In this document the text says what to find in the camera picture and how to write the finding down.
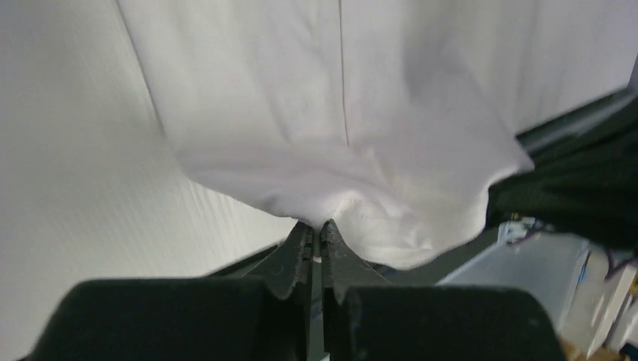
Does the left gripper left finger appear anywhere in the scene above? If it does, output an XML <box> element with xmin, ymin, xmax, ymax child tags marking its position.
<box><xmin>29</xmin><ymin>223</ymin><xmax>314</xmax><ymax>360</ymax></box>

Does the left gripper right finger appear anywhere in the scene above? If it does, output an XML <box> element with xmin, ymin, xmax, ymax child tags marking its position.
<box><xmin>320</xmin><ymin>221</ymin><xmax>565</xmax><ymax>360</ymax></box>

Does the white t shirt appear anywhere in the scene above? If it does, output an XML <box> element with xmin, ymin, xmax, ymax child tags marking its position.
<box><xmin>119</xmin><ymin>1</ymin><xmax>637</xmax><ymax>269</ymax></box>

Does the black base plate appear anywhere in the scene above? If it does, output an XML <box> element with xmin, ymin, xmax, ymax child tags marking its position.
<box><xmin>487</xmin><ymin>87</ymin><xmax>637</xmax><ymax>260</ymax></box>

